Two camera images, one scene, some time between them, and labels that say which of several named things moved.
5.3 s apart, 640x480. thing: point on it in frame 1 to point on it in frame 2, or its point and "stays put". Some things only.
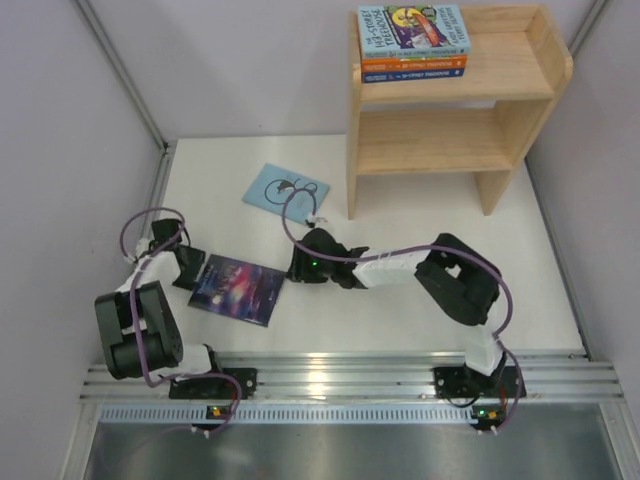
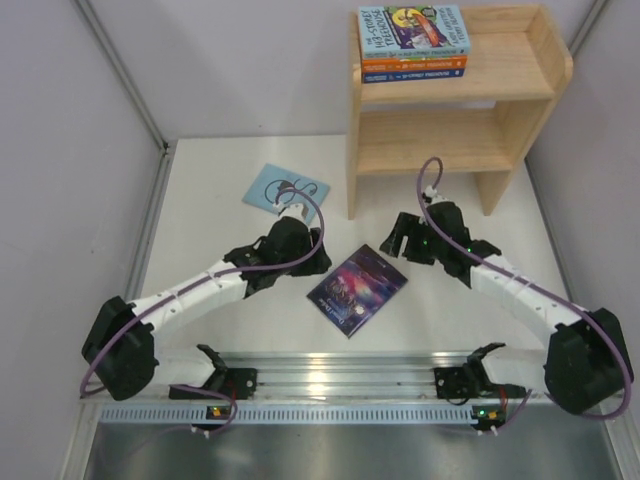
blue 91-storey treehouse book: x=369 y=77 stays put
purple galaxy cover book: x=237 y=289 to x=357 y=289
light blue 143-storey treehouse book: x=412 y=30 stays put
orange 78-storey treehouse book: x=414 y=63 stays put
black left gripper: x=189 y=267 to x=310 y=257
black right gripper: x=296 y=261 to x=407 y=240
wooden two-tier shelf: x=518 y=66 stays put
